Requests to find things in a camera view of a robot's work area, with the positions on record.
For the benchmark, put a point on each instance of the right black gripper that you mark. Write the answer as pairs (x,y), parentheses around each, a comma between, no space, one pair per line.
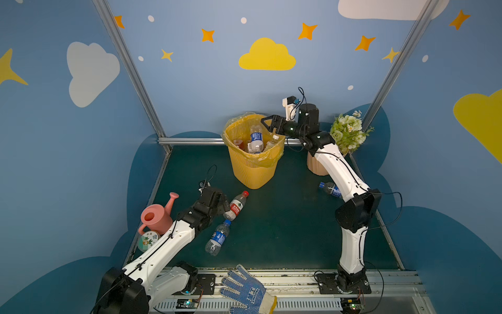
(277,123)

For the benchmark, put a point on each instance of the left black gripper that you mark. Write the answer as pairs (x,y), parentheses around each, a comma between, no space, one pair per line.
(219,200)

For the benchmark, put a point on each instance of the red label water bottle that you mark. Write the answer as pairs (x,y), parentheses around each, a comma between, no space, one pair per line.
(236,206)

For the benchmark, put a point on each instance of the clear bottle white cap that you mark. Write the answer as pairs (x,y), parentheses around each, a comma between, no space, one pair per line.
(272,143)

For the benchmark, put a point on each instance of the blue label bottle front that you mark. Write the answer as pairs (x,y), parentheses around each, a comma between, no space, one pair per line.
(218,238)

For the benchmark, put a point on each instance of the red yellow tea bottle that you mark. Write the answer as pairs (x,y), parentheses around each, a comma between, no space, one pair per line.
(240,144)

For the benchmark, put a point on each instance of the Pepsi bottle blue label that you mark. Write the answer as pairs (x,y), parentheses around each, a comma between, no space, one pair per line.
(331,189)

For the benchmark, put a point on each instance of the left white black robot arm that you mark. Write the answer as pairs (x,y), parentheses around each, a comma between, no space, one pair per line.
(138,287)

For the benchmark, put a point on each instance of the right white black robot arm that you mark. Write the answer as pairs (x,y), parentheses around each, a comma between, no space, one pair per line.
(355,215)

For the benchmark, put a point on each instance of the yellow ribbed waste bin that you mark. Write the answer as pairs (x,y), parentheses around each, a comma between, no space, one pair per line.
(252,177)

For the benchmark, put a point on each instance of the yellow plastic bin liner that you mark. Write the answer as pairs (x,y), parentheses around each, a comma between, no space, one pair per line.
(239,128)

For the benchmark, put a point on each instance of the pink ribbed flower pot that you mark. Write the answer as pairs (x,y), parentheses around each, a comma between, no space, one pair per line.
(315,166)

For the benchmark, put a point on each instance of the green white artificial flowers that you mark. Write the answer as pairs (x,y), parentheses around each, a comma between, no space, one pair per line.
(348,133)

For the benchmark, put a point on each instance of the pink watering can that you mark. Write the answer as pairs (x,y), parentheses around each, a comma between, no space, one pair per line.
(158,217)

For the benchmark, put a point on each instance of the round floral tin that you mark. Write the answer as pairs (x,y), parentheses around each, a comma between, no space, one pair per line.
(147,240)

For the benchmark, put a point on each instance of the blue dotted work glove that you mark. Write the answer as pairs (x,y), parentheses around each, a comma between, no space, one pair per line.
(249,293)

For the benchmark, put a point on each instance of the left green circuit board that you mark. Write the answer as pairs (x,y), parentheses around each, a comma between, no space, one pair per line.
(187,304)

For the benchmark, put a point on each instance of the green circuit board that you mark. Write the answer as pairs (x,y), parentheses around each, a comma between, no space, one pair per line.
(187,304)
(351,306)

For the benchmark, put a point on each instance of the right green circuit board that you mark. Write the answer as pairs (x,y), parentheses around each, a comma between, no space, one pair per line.
(351,306)

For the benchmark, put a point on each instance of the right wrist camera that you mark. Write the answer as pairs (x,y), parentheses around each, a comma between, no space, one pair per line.
(290,104)

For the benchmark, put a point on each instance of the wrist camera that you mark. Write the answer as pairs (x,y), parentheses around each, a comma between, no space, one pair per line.
(290,104)
(203,184)

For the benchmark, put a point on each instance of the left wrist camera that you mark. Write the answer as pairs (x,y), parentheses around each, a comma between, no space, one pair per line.
(203,184)

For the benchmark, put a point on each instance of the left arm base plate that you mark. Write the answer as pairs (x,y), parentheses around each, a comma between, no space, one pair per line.
(201,284)

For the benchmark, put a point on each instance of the rear aluminium frame rail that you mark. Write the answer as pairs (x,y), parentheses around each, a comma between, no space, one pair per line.
(199,141)

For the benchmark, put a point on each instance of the front aluminium rail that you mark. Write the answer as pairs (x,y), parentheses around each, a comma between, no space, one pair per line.
(298,292)

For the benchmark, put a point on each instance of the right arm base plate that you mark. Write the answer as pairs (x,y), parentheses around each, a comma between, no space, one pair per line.
(333,283)

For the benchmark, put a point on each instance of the right aluminium frame post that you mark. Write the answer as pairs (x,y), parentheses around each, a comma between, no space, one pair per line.
(415,34)

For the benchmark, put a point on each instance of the aluminium frame post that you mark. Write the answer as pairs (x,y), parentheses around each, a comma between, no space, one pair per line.
(415,34)
(104,10)

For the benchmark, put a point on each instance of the left aluminium frame post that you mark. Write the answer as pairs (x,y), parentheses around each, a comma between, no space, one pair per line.
(104,10)

